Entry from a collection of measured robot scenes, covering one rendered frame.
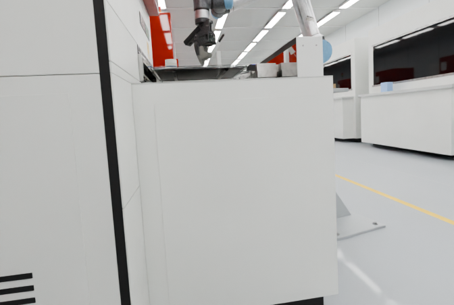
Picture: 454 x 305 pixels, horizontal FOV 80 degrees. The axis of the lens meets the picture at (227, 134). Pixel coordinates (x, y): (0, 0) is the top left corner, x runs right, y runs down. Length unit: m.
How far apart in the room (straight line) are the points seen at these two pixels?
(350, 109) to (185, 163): 5.18
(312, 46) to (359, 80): 4.88
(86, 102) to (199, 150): 0.35
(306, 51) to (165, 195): 0.65
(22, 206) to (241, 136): 0.56
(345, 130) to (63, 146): 5.43
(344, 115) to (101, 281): 5.37
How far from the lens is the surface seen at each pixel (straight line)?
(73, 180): 0.68
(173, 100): 0.82
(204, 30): 1.41
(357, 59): 5.88
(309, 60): 0.99
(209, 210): 0.87
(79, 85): 0.66
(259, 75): 1.10
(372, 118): 5.03
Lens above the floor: 0.72
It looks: 5 degrees down
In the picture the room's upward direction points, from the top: 3 degrees counter-clockwise
